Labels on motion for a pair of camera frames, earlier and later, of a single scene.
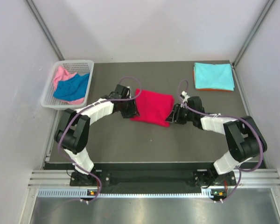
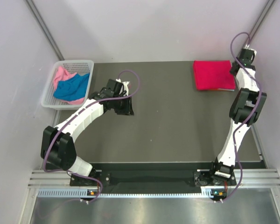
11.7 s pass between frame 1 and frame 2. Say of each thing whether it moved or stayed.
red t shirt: moved
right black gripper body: moved
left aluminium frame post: stayed
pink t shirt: stayed
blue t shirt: stayed
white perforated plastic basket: stayed
